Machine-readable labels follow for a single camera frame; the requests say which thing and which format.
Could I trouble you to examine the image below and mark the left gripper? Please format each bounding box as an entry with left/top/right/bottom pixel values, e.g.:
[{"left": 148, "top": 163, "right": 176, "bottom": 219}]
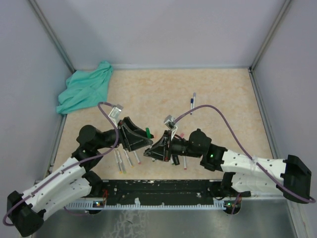
[{"left": 94, "top": 116, "right": 154, "bottom": 151}]

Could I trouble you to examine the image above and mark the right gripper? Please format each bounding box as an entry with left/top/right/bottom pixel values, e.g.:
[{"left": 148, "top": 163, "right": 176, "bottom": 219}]
[{"left": 145, "top": 129, "right": 203, "bottom": 162}]

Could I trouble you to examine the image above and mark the yellow cap marker pen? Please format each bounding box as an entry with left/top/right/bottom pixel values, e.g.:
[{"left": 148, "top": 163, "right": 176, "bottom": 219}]
[{"left": 124, "top": 150, "right": 134, "bottom": 168}]

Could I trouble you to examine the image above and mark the black orange highlighter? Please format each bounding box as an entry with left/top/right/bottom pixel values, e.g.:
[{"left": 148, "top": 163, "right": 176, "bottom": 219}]
[{"left": 172, "top": 155, "right": 180, "bottom": 166}]

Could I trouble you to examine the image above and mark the light green cap pen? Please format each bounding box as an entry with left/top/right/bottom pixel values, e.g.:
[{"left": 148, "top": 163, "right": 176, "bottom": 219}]
[{"left": 117, "top": 150, "right": 126, "bottom": 174}]

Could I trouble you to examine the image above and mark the blue cap pen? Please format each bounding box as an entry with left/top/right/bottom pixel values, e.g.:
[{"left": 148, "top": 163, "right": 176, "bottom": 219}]
[{"left": 190, "top": 98, "right": 194, "bottom": 115}]

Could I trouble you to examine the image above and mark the lilac cap pen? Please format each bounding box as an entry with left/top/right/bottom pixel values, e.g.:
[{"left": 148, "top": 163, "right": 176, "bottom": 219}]
[{"left": 192, "top": 92, "right": 196, "bottom": 108}]

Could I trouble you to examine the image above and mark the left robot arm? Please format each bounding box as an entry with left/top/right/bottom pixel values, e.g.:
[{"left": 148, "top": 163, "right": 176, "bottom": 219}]
[{"left": 3, "top": 117, "right": 154, "bottom": 238}]

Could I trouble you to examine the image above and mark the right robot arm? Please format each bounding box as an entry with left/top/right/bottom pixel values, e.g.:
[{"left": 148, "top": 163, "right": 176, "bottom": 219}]
[{"left": 144, "top": 129, "right": 313, "bottom": 204}]

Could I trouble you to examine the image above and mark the teal cloth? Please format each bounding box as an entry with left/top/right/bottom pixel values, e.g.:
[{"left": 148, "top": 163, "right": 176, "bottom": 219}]
[{"left": 56, "top": 61, "right": 113, "bottom": 115}]

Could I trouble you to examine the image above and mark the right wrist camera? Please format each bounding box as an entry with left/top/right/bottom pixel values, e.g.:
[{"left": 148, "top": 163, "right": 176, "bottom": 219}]
[{"left": 164, "top": 115, "right": 178, "bottom": 137}]

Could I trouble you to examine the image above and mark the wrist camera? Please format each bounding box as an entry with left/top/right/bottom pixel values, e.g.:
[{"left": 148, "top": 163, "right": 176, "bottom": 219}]
[
  {"left": 108, "top": 104, "right": 123, "bottom": 125},
  {"left": 164, "top": 115, "right": 178, "bottom": 137}
]

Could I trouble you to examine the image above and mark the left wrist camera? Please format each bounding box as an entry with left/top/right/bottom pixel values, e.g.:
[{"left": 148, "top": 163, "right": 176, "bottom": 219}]
[{"left": 108, "top": 104, "right": 123, "bottom": 125}]

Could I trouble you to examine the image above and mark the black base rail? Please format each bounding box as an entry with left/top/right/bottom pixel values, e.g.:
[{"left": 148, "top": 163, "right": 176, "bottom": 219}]
[{"left": 74, "top": 178, "right": 242, "bottom": 206}]

